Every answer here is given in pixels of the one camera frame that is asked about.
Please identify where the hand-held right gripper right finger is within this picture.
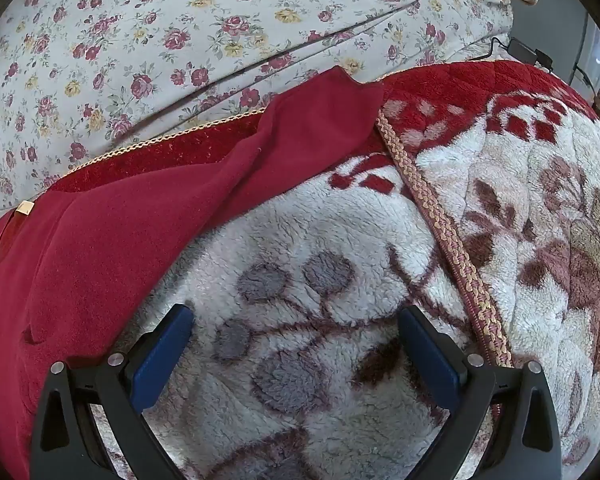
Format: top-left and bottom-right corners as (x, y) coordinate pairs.
(399, 305), (563, 480)

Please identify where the floral bed sheet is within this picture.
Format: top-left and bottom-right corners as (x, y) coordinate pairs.
(0, 0), (515, 226)

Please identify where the black power adapter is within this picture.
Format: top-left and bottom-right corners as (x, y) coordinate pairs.
(509, 38), (554, 69)

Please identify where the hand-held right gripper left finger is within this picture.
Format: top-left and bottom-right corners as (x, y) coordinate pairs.
(30, 304), (196, 480)

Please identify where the dark red garment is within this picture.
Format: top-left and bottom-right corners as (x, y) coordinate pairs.
(0, 65), (385, 480)

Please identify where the black cable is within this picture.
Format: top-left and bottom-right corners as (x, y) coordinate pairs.
(479, 35), (512, 61)

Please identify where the red and white fleece blanket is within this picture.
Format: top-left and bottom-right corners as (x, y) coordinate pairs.
(45, 60), (600, 480)

